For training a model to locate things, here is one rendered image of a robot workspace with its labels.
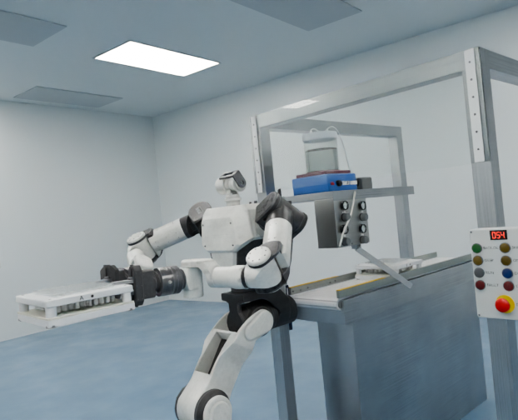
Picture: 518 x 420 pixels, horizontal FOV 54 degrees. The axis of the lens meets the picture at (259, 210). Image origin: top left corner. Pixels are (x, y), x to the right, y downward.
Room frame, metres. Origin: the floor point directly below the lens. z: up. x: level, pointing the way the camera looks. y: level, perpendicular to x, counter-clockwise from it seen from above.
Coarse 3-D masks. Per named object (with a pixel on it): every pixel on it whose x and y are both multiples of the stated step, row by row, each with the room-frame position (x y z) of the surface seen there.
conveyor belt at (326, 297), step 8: (424, 264) 2.88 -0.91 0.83; (456, 264) 2.79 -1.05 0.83; (352, 280) 2.54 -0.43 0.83; (360, 280) 2.52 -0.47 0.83; (368, 280) 2.49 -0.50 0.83; (320, 288) 2.38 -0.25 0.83; (328, 288) 2.36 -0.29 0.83; (336, 288) 2.33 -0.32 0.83; (376, 288) 2.26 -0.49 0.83; (296, 296) 2.25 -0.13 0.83; (304, 296) 2.22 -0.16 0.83; (312, 296) 2.20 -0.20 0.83; (320, 296) 2.18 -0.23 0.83; (328, 296) 2.16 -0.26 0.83; (352, 296) 2.14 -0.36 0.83; (296, 304) 2.23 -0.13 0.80; (304, 304) 2.20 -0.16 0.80; (312, 304) 2.16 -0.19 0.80; (320, 304) 2.13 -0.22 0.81; (328, 304) 2.10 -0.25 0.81; (336, 304) 2.07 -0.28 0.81
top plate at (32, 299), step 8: (104, 288) 1.42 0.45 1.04; (112, 288) 1.41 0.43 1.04; (120, 288) 1.42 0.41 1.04; (128, 288) 1.44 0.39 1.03; (24, 296) 1.44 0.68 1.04; (32, 296) 1.42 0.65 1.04; (40, 296) 1.40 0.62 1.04; (48, 296) 1.38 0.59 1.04; (64, 296) 1.34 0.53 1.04; (72, 296) 1.33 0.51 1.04; (80, 296) 1.35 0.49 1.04; (88, 296) 1.36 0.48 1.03; (96, 296) 1.37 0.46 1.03; (104, 296) 1.39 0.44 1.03; (32, 304) 1.36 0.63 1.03; (40, 304) 1.32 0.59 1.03; (48, 304) 1.29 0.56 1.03; (56, 304) 1.30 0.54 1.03; (64, 304) 1.32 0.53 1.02
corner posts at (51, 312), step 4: (128, 292) 1.44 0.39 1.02; (124, 296) 1.44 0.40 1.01; (128, 296) 1.44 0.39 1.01; (124, 300) 1.44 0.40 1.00; (128, 300) 1.44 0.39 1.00; (20, 304) 1.45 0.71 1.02; (24, 304) 1.45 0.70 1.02; (20, 308) 1.45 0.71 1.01; (24, 308) 1.45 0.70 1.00; (28, 308) 1.46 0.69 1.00; (48, 308) 1.29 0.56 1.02; (52, 308) 1.30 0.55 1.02; (56, 308) 1.31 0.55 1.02; (48, 312) 1.29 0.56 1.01; (52, 312) 1.30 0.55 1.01; (56, 312) 1.31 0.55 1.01; (48, 316) 1.29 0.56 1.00; (52, 316) 1.30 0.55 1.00; (56, 316) 1.31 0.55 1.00
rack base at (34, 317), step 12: (120, 300) 1.48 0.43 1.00; (24, 312) 1.43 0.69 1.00; (36, 312) 1.41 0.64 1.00; (72, 312) 1.34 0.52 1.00; (84, 312) 1.35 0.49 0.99; (96, 312) 1.37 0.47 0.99; (108, 312) 1.40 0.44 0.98; (36, 324) 1.35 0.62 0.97; (48, 324) 1.29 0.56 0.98; (60, 324) 1.31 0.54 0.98
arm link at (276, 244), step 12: (276, 228) 1.59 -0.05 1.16; (288, 228) 1.61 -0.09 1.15; (264, 240) 1.58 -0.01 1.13; (276, 240) 1.54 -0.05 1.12; (288, 240) 1.57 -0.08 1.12; (252, 252) 1.50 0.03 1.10; (264, 252) 1.48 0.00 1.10; (276, 252) 1.48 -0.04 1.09; (288, 252) 1.53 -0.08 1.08; (252, 264) 1.47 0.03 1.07; (264, 264) 1.47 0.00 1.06; (288, 264) 1.53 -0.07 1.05; (288, 276) 1.54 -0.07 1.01
